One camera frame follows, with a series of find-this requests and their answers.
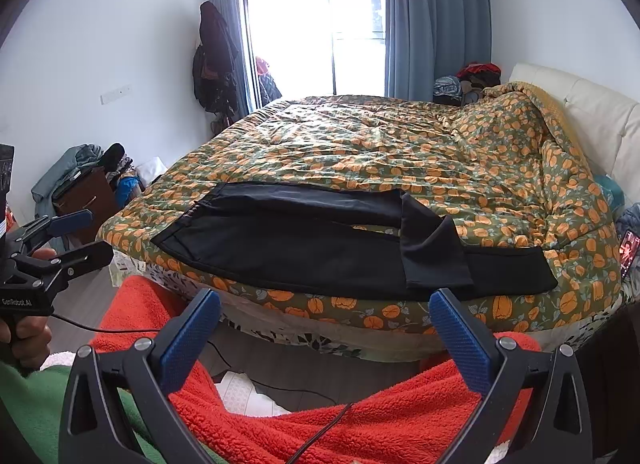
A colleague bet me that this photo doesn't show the brown wooden nightstand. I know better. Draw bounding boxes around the brown wooden nightstand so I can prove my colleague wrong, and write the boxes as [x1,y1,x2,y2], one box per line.
[52,167,118,245]

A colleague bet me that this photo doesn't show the smartphone with red screen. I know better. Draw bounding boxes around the smartphone with red screen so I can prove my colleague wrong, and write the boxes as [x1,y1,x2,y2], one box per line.
[620,229,640,279]

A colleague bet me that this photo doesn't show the pumpkin print green quilt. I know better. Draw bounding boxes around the pumpkin print green quilt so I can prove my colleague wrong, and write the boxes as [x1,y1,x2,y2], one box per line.
[98,82,622,334]

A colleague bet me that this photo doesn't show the person's left hand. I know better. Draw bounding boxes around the person's left hand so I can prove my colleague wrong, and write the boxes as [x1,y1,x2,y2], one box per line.
[0,247,58,372]

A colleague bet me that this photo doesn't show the blue bag on floor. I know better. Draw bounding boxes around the blue bag on floor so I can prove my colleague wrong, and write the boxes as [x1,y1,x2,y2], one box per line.
[115,176,141,210]

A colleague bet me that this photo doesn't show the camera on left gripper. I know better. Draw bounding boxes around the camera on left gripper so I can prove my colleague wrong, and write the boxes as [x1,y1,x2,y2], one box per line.
[0,143,14,245]

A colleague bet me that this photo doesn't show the black pants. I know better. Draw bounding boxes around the black pants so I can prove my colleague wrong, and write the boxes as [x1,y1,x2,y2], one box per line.
[152,183,558,302]

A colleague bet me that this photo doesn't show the black cable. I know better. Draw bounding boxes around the black cable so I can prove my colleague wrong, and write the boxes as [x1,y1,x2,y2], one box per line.
[49,311,356,464]

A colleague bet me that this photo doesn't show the grey clothes pile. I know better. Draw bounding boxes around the grey clothes pile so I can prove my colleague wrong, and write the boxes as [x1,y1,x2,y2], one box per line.
[32,143,103,218]

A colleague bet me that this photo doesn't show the dark clothes on rack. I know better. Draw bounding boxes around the dark clothes on rack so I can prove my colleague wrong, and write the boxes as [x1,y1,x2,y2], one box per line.
[192,1,238,119]

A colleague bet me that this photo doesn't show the green fleece sleeve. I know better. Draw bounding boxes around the green fleece sleeve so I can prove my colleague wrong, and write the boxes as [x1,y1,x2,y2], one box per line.
[0,360,227,464]

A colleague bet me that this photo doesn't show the glass balcony door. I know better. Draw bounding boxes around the glass balcony door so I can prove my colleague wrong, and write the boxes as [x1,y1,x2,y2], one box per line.
[243,0,386,107]

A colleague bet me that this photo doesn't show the white slipper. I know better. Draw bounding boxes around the white slipper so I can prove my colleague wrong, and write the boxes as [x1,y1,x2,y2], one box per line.
[215,371,288,418]

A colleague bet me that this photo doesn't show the white wall socket strip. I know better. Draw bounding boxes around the white wall socket strip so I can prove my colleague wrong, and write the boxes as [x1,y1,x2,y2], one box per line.
[100,85,131,106]

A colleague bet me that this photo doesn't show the blue grey crumpled garment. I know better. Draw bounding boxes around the blue grey crumpled garment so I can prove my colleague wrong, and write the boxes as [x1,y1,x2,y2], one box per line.
[615,203,640,299]

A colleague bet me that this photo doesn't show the blue curtain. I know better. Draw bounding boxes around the blue curtain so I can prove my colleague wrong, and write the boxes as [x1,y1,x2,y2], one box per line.
[209,0,252,120]
[385,0,491,102]

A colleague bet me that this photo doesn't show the teal pillow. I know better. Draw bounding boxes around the teal pillow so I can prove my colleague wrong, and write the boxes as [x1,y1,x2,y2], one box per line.
[594,174,625,214]

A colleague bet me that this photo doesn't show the red fleece robe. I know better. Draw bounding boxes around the red fleece robe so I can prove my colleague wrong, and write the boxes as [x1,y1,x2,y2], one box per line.
[90,276,532,463]

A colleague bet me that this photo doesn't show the red black clothes pile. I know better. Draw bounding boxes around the red black clothes pile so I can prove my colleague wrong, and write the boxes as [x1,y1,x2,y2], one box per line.
[456,62,502,90]

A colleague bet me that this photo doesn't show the blue left curtain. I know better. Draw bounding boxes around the blue left curtain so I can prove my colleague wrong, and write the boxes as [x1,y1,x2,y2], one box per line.
[209,0,252,120]

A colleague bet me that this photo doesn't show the cream leather headboard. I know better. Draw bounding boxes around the cream leather headboard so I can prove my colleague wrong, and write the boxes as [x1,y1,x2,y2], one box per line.
[510,62,640,203]

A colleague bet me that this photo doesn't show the blue right curtain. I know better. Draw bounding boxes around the blue right curtain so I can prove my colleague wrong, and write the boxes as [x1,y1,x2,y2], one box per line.
[385,0,491,102]

